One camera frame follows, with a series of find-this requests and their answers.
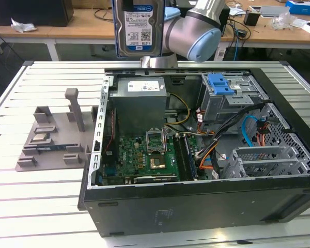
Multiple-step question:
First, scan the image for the hard disk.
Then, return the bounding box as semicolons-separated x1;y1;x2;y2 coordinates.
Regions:
112;0;166;58

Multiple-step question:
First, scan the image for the wooden desk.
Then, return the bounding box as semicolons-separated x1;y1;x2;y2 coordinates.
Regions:
0;0;310;61

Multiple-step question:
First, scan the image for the large black box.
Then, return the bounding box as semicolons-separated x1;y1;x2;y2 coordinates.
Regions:
0;0;74;27

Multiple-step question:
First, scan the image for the grey power supply unit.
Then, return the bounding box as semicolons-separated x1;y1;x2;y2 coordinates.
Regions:
108;76;168;136

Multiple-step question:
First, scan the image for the crumpled white paper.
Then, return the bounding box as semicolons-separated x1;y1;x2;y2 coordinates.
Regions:
10;18;38;34

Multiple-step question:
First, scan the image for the blue plastic drive latch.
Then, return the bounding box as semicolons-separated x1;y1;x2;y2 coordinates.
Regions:
207;74;235;96

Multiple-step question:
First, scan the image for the metal socket cover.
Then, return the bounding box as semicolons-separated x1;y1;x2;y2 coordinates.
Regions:
146;128;166;155

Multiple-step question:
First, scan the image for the grey parts rack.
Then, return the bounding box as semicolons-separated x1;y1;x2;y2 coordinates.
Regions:
14;87;99;173

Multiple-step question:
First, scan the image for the CPU socket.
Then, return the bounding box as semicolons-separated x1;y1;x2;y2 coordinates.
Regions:
145;128;168;156

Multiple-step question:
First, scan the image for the grey metal drive cage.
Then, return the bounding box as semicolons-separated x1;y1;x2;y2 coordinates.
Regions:
198;73;269;130

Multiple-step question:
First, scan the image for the flat grey box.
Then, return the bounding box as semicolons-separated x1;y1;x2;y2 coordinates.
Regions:
259;5;291;18

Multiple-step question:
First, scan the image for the green motherboard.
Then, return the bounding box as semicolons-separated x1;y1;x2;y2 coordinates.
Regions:
103;134;199;181

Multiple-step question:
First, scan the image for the crumpled clear plastic bag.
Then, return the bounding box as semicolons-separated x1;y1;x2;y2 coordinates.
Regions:
270;12;300;30

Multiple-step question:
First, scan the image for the silver CPU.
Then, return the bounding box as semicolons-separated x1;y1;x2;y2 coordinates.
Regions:
32;133;51;142

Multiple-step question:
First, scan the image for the gold chipset heat sink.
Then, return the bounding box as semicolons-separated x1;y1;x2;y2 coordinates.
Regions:
149;158;167;170

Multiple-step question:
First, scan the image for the black RAM slot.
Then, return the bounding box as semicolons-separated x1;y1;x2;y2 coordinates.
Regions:
173;134;189;181

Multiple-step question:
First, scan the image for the blue RAM stick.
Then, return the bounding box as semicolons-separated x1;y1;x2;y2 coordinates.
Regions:
35;144;67;152

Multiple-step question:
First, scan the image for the installed RAM stick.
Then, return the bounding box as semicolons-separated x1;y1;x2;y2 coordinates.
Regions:
183;136;198;181

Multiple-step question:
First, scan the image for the blue cardboard box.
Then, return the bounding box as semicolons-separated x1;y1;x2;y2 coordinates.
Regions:
285;0;310;17

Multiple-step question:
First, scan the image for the black graphics card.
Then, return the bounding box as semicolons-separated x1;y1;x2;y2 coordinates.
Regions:
133;175;179;184

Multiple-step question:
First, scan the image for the black open PC case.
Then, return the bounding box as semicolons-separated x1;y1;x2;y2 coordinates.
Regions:
77;60;310;238

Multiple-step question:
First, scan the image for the yellow black power cable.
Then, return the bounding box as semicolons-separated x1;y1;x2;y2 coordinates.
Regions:
165;92;192;127

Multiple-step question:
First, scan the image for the flat multicoloured wire bundle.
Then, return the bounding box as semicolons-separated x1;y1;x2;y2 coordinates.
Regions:
164;125;216;137

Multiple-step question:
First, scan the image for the black cable bundle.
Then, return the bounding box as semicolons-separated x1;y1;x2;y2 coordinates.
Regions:
195;102;273;160

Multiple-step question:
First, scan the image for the blue data wire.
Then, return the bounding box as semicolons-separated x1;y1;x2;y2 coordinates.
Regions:
241;115;260;148

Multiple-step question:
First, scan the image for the orange data cable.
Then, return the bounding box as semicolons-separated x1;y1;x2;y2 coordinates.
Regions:
198;146;219;171

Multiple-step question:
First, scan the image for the orange red power wire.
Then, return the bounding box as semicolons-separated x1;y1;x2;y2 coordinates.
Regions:
257;116;272;148

